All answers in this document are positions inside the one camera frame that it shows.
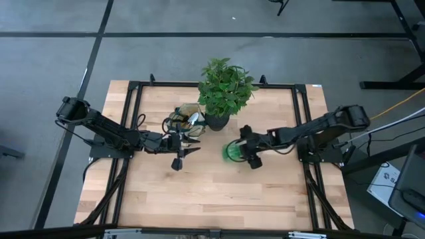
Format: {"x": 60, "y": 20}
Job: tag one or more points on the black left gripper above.
{"x": 172, "y": 144}

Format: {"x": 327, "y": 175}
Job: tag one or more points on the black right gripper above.
{"x": 254, "y": 142}

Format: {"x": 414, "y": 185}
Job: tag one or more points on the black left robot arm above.
{"x": 109, "y": 129}

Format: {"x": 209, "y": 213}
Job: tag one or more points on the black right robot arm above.
{"x": 315, "y": 129}

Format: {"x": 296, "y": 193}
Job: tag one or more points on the beige gardening bag green trim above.
{"x": 191, "y": 109}

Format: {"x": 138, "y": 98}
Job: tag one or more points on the artificial tree in black pot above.
{"x": 225, "y": 89}

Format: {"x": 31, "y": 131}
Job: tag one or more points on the black front rig bar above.
{"x": 212, "y": 232}

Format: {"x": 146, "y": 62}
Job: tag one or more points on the white cardboard box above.
{"x": 383, "y": 184}

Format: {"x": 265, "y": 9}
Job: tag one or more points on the gray desk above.
{"x": 406, "y": 172}

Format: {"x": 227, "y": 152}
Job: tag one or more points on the black desk leg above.
{"x": 405, "y": 36}

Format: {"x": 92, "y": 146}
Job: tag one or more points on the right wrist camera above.
{"x": 255, "y": 163}

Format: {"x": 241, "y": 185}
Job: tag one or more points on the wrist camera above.
{"x": 255, "y": 163}
{"x": 177, "y": 165}

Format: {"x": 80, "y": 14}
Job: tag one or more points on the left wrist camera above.
{"x": 177, "y": 165}

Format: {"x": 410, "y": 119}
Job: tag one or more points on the black aluminium table frame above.
{"x": 166, "y": 84}

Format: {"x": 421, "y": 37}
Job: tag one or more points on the black frame bracket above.
{"x": 152, "y": 79}
{"x": 263, "y": 79}

